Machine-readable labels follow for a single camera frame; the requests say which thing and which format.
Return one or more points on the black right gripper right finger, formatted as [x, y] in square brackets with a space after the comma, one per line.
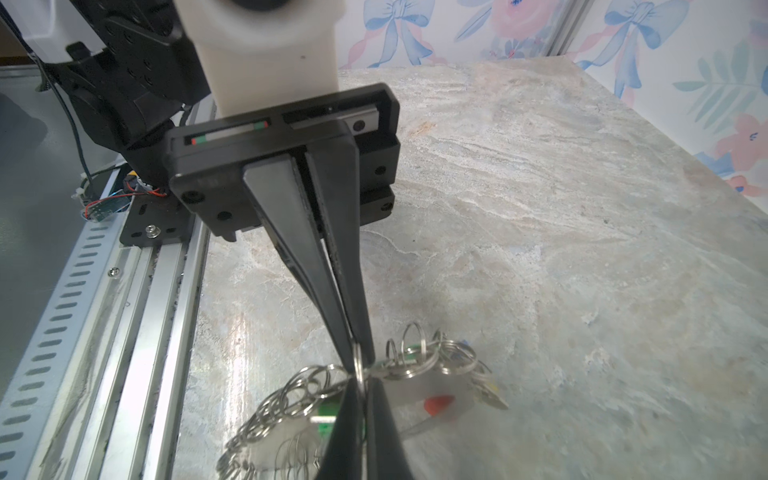
[385, 454]

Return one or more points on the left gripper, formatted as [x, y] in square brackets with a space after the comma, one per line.
[333, 156]

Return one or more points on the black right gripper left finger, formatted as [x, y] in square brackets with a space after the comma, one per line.
[343, 455]

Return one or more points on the green key tag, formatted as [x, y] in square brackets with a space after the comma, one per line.
[323, 419]

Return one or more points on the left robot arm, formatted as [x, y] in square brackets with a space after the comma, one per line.
[130, 72]

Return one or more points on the red key tag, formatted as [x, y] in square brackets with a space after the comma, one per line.
[436, 405]

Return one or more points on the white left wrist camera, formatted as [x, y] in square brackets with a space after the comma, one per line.
[260, 54]

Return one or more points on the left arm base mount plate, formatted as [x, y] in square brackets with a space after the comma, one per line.
[155, 217]

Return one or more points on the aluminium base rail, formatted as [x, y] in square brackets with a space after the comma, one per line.
[99, 389]

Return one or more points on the aluminium corner post left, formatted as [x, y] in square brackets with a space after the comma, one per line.
[569, 22]

